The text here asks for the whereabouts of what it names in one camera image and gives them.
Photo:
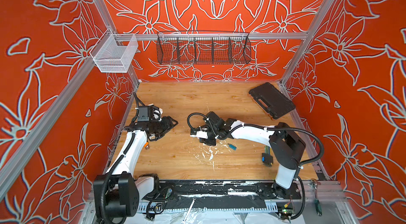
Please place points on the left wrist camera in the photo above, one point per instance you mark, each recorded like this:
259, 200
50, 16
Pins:
148, 114

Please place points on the clear plastic bin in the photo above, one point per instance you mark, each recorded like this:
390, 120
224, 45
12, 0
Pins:
114, 53

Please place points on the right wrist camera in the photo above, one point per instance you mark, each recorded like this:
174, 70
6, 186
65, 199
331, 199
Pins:
199, 134

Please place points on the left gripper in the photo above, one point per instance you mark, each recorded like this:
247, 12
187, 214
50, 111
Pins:
168, 121

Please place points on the green handled screwdriver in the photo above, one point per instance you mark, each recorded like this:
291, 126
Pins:
318, 207

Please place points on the pencils bundle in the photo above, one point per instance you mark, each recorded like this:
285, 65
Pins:
268, 150

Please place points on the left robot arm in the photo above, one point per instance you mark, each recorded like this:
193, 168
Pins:
117, 193

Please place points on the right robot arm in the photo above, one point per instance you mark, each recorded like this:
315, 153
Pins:
286, 144

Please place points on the black box with blue clip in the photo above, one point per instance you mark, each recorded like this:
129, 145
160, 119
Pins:
267, 159

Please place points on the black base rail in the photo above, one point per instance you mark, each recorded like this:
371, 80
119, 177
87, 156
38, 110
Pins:
205, 188

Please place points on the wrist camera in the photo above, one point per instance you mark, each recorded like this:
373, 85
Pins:
199, 134
148, 114

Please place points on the teal usb drive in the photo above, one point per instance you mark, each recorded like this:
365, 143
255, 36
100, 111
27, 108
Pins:
232, 146

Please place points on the black wire basket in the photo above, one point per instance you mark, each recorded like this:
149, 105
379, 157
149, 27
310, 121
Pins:
194, 47

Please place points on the black tool case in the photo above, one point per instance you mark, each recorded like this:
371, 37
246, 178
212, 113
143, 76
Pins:
271, 100

